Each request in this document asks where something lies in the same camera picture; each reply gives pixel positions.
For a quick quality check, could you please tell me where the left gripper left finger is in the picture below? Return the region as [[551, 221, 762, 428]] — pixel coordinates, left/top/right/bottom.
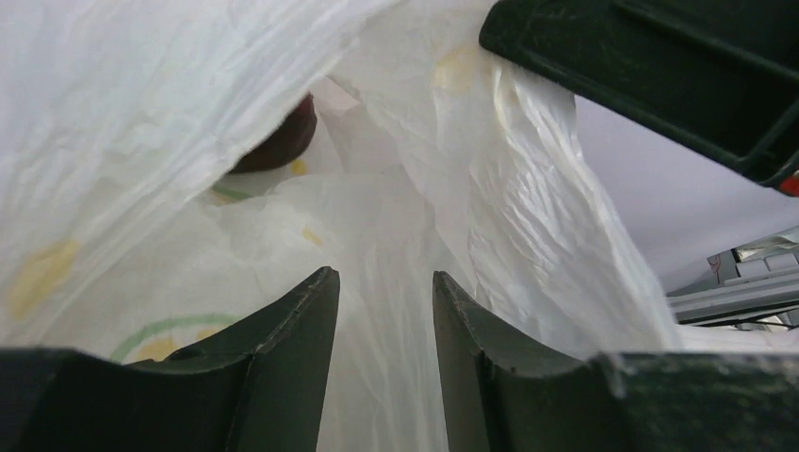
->
[[1, 267, 340, 451]]

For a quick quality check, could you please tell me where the white plastic bag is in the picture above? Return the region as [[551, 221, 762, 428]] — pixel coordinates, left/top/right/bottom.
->
[[0, 0, 685, 452]]

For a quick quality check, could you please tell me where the fake dark red fruit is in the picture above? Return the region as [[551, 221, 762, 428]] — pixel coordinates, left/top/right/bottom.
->
[[229, 94, 318, 174]]

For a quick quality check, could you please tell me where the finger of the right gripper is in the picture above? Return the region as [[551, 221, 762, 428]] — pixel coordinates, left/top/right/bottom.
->
[[479, 1, 798, 196]]

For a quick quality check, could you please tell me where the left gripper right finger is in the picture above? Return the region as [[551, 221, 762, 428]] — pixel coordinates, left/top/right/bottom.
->
[[432, 271, 798, 451]]

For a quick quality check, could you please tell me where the aluminium frame rail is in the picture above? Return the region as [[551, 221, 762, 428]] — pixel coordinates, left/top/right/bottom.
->
[[667, 227, 798, 332]]

